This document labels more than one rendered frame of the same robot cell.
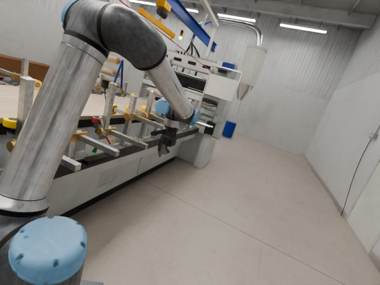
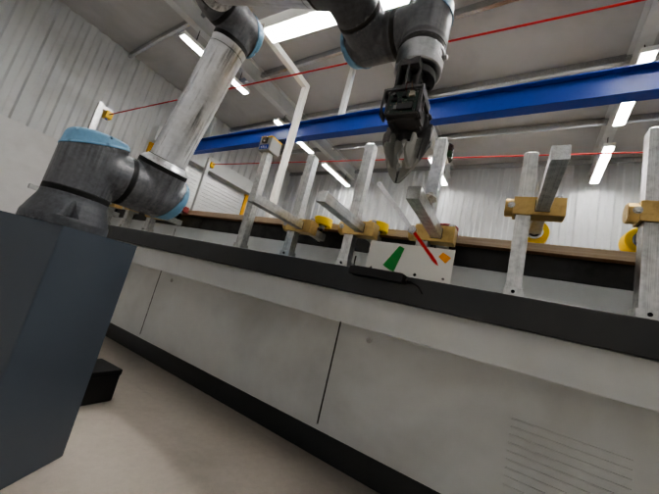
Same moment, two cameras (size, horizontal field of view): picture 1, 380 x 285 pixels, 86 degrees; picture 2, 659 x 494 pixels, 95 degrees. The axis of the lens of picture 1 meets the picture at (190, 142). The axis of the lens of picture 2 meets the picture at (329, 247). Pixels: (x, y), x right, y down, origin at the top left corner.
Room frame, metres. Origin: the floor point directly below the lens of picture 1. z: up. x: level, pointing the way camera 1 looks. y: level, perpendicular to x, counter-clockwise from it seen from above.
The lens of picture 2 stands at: (1.28, -0.37, 0.58)
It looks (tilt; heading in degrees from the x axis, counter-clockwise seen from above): 10 degrees up; 105
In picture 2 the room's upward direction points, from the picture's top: 14 degrees clockwise
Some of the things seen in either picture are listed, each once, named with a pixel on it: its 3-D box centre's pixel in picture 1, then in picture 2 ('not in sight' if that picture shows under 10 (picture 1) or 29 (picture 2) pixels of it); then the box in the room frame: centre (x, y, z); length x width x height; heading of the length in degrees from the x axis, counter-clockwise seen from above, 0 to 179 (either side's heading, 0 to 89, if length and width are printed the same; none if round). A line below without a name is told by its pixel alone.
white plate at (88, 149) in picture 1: (100, 146); (407, 260); (1.27, 0.56, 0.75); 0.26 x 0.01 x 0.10; 164
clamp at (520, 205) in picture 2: (131, 116); (533, 209); (1.57, 0.50, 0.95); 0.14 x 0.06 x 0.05; 164
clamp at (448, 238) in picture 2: (106, 130); (431, 234); (1.33, 0.57, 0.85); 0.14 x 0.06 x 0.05; 164
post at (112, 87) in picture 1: (106, 118); (430, 207); (1.31, 0.58, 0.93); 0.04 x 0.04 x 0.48; 74
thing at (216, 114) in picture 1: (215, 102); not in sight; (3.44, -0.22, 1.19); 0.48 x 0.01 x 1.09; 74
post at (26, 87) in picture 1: (22, 132); (299, 211); (0.83, 0.71, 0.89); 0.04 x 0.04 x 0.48; 74
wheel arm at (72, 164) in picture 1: (42, 150); (292, 221); (0.84, 0.63, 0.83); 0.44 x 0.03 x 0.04; 74
